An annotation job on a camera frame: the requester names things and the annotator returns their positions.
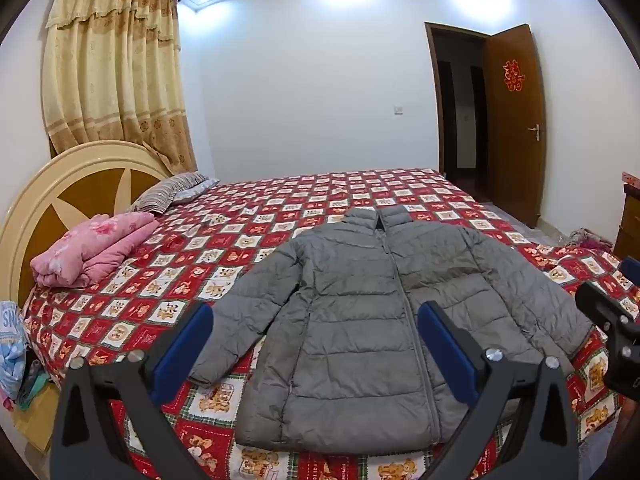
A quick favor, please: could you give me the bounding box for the grey puffer jacket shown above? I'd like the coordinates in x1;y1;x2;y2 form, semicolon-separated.
187;206;596;453

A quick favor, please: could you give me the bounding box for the red paper door decoration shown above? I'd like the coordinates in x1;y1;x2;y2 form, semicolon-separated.
502;59;527;92

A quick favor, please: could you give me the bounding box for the cream and brown headboard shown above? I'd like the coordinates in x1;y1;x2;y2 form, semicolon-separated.
0;140;173;311

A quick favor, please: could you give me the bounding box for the beige patterned curtain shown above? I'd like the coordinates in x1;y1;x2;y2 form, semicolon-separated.
41;0;198;173

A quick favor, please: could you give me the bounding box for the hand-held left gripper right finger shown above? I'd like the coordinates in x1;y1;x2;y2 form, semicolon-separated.
417;301;593;480

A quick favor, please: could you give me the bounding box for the grey-blue pillow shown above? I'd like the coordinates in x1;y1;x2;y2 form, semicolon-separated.
172;178;221;206

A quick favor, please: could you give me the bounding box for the crumpled cloth pile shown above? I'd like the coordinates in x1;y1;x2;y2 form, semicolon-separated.
562;227;613;253

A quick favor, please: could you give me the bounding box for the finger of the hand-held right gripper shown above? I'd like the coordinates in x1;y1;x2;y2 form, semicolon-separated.
574;281;640;344
619;256;640;289

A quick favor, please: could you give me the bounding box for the striped pillow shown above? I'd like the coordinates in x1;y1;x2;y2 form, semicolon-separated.
131;172;208;213

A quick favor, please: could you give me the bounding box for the pile of small clothes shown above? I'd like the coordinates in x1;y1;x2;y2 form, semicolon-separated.
15;350;51;408

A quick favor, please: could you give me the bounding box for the wooden nightstand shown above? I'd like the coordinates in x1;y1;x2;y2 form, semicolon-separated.
10;380;63;453

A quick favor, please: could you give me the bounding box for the brown wooden door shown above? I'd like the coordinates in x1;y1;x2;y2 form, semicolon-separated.
482;24;547;228

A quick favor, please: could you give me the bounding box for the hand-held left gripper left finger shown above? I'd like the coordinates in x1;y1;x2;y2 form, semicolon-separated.
49;302;215;480

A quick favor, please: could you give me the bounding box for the wooden cabinet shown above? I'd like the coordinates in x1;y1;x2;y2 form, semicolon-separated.
612;182;640;261

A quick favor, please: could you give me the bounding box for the folded pink floral blanket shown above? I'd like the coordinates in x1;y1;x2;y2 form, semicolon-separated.
30;211;161;289

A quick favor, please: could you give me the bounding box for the red checked printed quilt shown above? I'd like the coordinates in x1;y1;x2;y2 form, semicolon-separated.
22;167;640;480

